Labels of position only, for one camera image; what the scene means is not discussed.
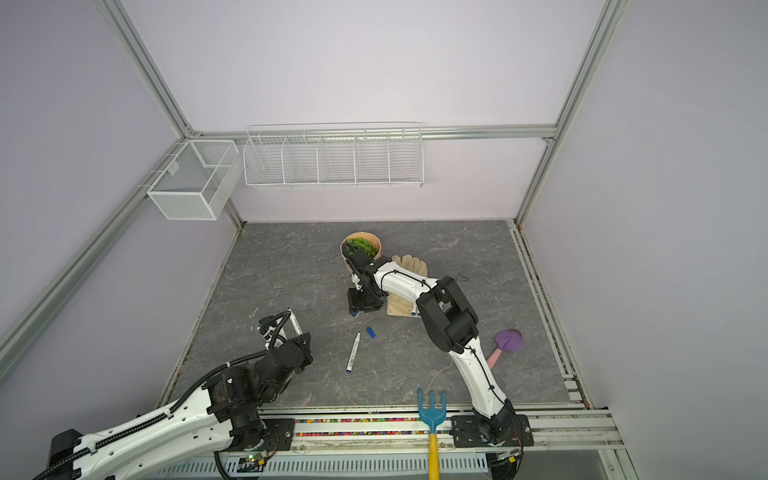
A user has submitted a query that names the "white marker pen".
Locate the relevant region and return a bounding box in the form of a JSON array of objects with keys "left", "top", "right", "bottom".
[{"left": 289, "top": 309, "right": 303, "bottom": 336}]

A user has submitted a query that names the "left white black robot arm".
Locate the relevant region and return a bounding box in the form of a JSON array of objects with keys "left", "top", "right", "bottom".
[{"left": 38, "top": 333, "right": 313, "bottom": 479}]

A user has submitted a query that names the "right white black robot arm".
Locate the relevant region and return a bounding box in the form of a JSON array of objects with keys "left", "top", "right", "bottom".
[{"left": 341, "top": 241, "right": 525, "bottom": 446}]

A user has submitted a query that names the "beige work glove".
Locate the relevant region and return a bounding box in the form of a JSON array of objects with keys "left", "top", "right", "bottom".
[{"left": 387, "top": 254, "right": 428, "bottom": 317}]

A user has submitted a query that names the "green artificial plant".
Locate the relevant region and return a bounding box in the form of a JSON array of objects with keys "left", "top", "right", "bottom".
[{"left": 342, "top": 237, "right": 379, "bottom": 259}]

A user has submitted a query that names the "beige plant pot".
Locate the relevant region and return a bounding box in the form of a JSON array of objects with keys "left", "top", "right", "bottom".
[{"left": 340, "top": 232, "right": 382, "bottom": 274}]

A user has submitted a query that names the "pink chalk block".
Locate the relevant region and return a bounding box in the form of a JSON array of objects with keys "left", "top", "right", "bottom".
[{"left": 487, "top": 329, "right": 523, "bottom": 369}]

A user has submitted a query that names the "small white mesh basket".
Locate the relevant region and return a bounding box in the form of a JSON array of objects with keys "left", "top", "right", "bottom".
[{"left": 148, "top": 140, "right": 244, "bottom": 221}]

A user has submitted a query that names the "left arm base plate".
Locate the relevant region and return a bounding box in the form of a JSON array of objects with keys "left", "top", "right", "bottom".
[{"left": 226, "top": 418, "right": 296, "bottom": 452}]

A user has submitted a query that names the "teal garden fork yellow handle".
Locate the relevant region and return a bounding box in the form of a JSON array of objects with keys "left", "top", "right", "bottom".
[{"left": 417, "top": 387, "right": 447, "bottom": 480}]

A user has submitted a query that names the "long white wire shelf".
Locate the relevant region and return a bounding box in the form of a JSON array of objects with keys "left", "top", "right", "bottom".
[{"left": 243, "top": 122, "right": 425, "bottom": 189}]

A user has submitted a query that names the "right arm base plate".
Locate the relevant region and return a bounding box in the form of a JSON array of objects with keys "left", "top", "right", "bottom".
[{"left": 449, "top": 414, "right": 535, "bottom": 448}]

